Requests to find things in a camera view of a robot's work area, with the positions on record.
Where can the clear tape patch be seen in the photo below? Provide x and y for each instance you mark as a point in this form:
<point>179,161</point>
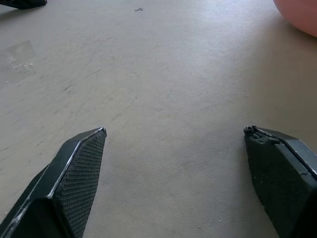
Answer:
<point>17,60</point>

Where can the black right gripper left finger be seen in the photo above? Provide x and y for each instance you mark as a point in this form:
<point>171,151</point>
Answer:
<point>62,188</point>

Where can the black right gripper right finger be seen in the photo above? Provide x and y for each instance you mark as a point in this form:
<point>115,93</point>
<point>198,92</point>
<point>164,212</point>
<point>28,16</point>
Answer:
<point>284,178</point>

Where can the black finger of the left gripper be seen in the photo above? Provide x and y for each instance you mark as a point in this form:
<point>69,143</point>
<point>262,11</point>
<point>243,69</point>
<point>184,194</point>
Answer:
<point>27,3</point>

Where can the pink round bowl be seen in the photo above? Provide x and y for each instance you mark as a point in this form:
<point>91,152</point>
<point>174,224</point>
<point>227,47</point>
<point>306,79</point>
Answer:
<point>301,13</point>

